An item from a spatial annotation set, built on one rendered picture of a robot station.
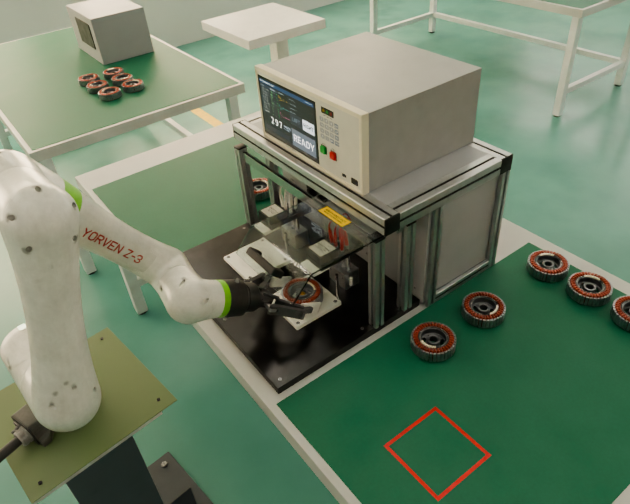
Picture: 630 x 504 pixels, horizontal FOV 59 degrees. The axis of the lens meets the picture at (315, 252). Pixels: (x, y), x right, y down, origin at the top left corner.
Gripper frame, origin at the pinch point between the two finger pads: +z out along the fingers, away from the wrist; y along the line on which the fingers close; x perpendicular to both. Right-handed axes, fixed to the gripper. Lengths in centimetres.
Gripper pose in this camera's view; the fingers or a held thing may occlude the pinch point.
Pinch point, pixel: (301, 294)
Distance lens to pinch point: 153.4
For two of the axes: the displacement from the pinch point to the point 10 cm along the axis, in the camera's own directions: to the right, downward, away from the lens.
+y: 6.0, 4.7, -6.5
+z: 7.4, 0.1, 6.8
